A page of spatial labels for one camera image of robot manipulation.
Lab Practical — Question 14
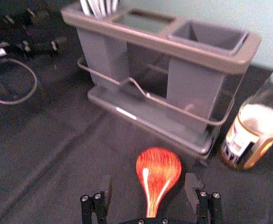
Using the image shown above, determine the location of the black rack with steel bars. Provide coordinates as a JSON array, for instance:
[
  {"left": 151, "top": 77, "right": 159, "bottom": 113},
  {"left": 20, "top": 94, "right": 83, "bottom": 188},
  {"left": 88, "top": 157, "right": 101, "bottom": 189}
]
[{"left": 61, "top": 3, "right": 262, "bottom": 167}]

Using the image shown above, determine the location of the silver striped utensil handle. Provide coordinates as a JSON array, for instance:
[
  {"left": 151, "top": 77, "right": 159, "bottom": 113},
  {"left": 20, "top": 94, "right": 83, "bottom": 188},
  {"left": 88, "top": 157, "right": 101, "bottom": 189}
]
[
  {"left": 96, "top": 0, "right": 120, "bottom": 18},
  {"left": 80, "top": 0, "right": 96, "bottom": 17}
]

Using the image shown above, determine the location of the red-orange wooden spoon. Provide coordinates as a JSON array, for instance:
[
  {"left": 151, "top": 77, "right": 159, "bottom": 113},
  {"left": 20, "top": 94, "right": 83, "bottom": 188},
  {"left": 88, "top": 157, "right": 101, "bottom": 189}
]
[{"left": 136, "top": 147, "right": 183, "bottom": 219}]

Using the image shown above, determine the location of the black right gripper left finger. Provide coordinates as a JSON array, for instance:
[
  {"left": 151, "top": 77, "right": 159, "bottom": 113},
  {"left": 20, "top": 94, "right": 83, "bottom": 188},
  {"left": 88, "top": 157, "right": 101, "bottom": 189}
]
[{"left": 80, "top": 174, "right": 113, "bottom": 224}]

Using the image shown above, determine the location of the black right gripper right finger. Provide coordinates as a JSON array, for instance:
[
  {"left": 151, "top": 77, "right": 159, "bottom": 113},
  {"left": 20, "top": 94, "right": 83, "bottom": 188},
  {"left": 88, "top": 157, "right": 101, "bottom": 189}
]
[{"left": 184, "top": 172, "right": 224, "bottom": 224}]

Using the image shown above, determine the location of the thin dark cable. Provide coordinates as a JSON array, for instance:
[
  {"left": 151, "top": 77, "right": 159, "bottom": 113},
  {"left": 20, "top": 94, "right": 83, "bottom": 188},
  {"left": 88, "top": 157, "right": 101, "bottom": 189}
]
[{"left": 0, "top": 57, "right": 39, "bottom": 105}]

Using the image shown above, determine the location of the clear bottle with red cap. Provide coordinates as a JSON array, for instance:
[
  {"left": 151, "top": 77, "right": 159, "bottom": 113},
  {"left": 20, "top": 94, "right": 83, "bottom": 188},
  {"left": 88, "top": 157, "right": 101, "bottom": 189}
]
[{"left": 219, "top": 50, "right": 273, "bottom": 171}]

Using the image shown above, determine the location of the black table cloth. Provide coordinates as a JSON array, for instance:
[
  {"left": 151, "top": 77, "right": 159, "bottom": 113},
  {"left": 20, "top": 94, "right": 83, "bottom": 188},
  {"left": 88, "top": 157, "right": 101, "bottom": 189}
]
[{"left": 0, "top": 0, "right": 273, "bottom": 224}]

